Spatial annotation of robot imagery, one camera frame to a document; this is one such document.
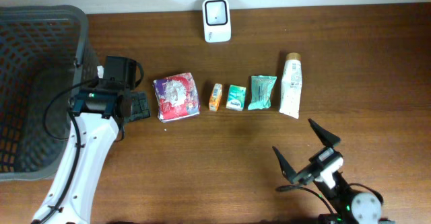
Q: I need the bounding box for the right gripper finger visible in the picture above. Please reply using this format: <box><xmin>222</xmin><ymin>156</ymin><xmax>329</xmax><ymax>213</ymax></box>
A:
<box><xmin>308</xmin><ymin>118</ymin><xmax>341</xmax><ymax>147</ymax></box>
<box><xmin>272</xmin><ymin>146</ymin><xmax>297</xmax><ymax>184</ymax></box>

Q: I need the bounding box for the red purple snack bag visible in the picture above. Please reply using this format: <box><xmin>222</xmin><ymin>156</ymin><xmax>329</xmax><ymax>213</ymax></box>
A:
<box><xmin>153</xmin><ymin>73</ymin><xmax>200</xmax><ymax>123</ymax></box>

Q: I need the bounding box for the white tube gold cap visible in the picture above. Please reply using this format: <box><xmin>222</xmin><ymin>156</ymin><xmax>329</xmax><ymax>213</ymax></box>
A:
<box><xmin>279</xmin><ymin>52</ymin><xmax>302</xmax><ymax>119</ymax></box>

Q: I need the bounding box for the small orange box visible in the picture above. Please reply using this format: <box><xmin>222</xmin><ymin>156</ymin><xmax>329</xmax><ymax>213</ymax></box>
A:
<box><xmin>209</xmin><ymin>83</ymin><xmax>223</xmax><ymax>112</ymax></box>

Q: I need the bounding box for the teal wet wipes pouch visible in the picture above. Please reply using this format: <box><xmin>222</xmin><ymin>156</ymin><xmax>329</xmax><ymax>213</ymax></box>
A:
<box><xmin>248</xmin><ymin>75</ymin><xmax>277</xmax><ymax>110</ymax></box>

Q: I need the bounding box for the green tissue pack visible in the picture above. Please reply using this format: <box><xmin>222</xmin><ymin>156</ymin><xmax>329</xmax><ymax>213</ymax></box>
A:
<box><xmin>226</xmin><ymin>85</ymin><xmax>246</xmax><ymax>111</ymax></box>

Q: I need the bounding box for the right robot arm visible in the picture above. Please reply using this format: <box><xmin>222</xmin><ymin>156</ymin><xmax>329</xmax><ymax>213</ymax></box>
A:
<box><xmin>272</xmin><ymin>119</ymin><xmax>394</xmax><ymax>224</ymax></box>

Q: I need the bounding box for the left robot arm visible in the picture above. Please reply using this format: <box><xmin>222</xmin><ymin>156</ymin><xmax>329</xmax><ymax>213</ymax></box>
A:
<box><xmin>32</xmin><ymin>56</ymin><xmax>144</xmax><ymax>223</ymax></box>

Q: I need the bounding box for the white barcode scanner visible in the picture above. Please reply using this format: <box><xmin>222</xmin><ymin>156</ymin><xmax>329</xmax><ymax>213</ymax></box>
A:
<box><xmin>202</xmin><ymin>0</ymin><xmax>232</xmax><ymax>43</ymax></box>

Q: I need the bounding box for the grey plastic mesh basket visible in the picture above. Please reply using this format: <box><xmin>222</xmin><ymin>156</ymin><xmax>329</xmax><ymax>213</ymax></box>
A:
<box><xmin>1</xmin><ymin>5</ymin><xmax>99</xmax><ymax>181</ymax></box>

